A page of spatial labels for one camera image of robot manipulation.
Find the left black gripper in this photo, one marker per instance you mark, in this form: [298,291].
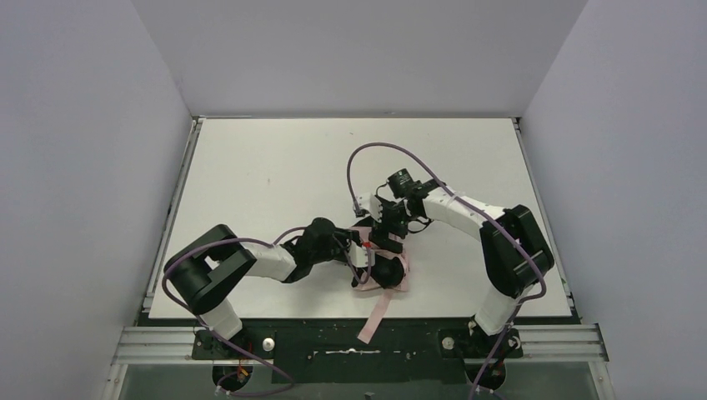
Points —
[383,271]

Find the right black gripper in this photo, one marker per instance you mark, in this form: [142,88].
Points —
[390,234]

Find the pink and black folding umbrella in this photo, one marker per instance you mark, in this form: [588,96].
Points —
[377,315]

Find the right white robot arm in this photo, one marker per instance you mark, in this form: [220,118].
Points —
[516,254]

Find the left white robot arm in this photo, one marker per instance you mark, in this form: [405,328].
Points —
[201,276]

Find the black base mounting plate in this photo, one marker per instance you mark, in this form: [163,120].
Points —
[401,350]

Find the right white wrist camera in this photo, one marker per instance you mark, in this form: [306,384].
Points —
[368,205]

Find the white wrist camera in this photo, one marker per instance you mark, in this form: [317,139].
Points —
[368,205]
[362,257]

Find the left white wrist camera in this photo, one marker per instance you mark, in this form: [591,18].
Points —
[362,257]

